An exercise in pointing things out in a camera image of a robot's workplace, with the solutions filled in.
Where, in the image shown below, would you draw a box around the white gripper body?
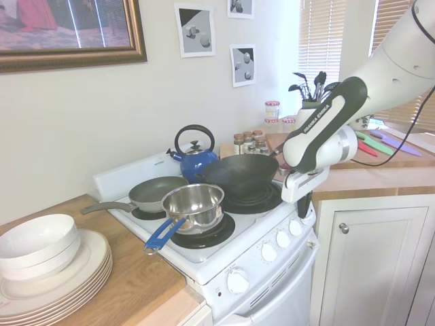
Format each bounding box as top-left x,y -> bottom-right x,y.
281,165 -> 330,204

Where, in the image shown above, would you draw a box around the white electric stove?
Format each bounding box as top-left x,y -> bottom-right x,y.
92,151 -> 320,326

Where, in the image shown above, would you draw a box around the white burner control knob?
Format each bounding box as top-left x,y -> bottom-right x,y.
260,242 -> 278,263
288,219 -> 303,238
275,230 -> 292,249

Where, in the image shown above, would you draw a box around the black electric coil burner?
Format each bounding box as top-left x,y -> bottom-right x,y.
131,206 -> 167,221
222,183 -> 283,215
169,212 -> 236,249

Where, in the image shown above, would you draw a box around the red lidded glass jar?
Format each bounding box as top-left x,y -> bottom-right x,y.
264,117 -> 280,135
264,101 -> 281,120
281,116 -> 298,133

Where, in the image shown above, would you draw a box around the black wok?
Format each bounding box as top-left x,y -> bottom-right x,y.
195,148 -> 283,198

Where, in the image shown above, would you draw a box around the white utensil holder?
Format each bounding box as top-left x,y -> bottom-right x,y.
296,99 -> 323,134

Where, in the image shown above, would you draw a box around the red knife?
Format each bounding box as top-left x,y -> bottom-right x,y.
358,141 -> 379,158

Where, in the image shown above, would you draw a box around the white panelled door cabinet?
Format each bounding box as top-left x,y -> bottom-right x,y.
311,186 -> 435,326

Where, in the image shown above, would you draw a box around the green knife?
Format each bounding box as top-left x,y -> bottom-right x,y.
355,130 -> 394,156

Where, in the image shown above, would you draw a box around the patterned white ceramic container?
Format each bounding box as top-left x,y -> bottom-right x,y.
353,114 -> 375,132

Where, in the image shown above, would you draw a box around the white oven temperature knob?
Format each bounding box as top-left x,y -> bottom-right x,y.
226,267 -> 249,295

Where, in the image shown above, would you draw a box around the wooden cutting board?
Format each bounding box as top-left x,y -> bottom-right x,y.
264,127 -> 435,170

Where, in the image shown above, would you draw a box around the black slotted spoon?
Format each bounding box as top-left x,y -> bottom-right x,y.
322,81 -> 342,99

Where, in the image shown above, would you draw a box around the purple knife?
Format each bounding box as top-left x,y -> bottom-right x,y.
369,129 -> 422,157

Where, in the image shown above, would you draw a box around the black kitchen tongs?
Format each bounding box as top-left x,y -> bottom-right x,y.
311,71 -> 328,103

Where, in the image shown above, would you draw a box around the black slotted spatula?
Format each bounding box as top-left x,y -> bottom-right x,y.
292,72 -> 311,102

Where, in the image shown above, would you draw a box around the grey shapes paper print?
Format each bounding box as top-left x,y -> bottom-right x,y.
226,0 -> 256,20
229,43 -> 257,88
174,2 -> 217,58

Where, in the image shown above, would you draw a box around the grey frying pan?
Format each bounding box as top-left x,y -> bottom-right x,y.
80,176 -> 190,215

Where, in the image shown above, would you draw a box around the cream plate with gold rim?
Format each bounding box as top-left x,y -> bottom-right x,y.
0,257 -> 113,316
0,253 -> 112,312
0,261 -> 114,319
0,229 -> 111,302
0,266 -> 114,323
0,270 -> 114,326

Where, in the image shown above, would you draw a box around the white ceramic bowl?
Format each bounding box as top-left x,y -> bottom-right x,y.
0,234 -> 82,281
0,213 -> 80,262

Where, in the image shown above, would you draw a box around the gold framed painting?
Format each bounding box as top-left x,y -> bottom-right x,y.
0,0 -> 148,74

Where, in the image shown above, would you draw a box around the white oven door handle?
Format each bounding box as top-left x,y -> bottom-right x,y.
230,239 -> 320,319

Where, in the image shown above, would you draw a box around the steel pot with blue handle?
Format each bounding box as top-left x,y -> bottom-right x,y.
143,183 -> 226,255

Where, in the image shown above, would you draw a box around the blue kettle with black handle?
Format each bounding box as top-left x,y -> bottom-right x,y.
166,124 -> 219,184

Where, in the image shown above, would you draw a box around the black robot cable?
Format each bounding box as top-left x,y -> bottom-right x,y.
353,0 -> 435,167

